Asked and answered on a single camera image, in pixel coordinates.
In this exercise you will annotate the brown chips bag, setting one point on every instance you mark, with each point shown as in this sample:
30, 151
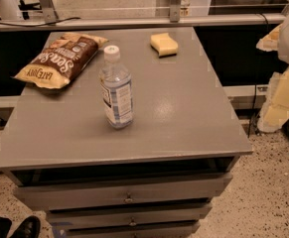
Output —
62, 61

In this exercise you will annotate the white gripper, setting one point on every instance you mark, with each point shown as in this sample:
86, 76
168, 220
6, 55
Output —
275, 113

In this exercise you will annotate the metal rail frame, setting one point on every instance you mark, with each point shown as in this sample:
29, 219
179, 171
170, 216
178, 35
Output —
118, 14

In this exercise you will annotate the yellow sponge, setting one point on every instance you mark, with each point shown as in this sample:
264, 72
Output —
164, 44

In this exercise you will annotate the drawer knob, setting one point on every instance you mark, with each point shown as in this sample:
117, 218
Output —
128, 199
132, 222

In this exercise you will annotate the top drawer knob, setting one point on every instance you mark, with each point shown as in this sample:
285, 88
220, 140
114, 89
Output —
128, 199

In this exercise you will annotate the black shoe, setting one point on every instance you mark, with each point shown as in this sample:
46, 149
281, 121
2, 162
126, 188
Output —
29, 228

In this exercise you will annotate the clear blue-label plastic bottle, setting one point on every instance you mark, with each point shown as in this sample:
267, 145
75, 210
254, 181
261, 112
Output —
115, 82

